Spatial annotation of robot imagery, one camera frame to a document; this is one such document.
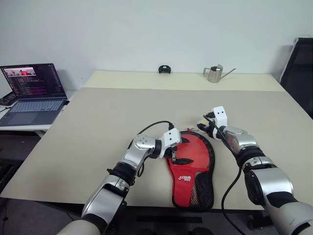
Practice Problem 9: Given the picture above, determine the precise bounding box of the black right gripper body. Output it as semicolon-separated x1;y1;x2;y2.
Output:
202;115;218;138

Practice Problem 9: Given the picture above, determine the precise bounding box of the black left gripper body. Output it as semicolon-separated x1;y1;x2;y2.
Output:
167;141;184;162

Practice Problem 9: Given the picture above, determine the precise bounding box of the red black paddle case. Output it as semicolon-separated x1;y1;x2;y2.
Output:
164;126;216;212

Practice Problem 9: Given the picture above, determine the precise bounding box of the metal watering can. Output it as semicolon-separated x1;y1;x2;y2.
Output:
202;64;237;83

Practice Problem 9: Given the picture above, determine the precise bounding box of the small black clamp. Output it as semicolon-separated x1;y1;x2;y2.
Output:
157;64;172;75

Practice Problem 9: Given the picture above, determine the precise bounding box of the black office chair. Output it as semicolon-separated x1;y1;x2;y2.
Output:
279;37;313;116

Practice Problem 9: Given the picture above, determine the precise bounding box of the open grey laptop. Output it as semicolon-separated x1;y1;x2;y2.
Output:
0;63;70;127

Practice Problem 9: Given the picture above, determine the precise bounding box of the small black device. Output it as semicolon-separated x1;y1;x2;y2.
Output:
0;92;18;107

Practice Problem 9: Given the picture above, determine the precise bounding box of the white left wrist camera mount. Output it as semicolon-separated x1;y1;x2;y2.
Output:
159;127;183;159

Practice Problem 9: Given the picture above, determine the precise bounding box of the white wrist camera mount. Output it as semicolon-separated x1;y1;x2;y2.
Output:
159;127;183;159
211;105;229;139

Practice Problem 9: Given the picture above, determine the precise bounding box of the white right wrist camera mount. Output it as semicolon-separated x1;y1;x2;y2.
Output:
211;105;229;139

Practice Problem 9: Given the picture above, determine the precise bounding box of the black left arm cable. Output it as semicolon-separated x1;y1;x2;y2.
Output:
135;120;174;177

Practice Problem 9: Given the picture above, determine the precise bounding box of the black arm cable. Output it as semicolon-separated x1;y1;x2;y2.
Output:
135;120;174;177
202;113;243;235

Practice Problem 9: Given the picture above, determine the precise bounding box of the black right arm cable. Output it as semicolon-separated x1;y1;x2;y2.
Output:
202;113;243;235

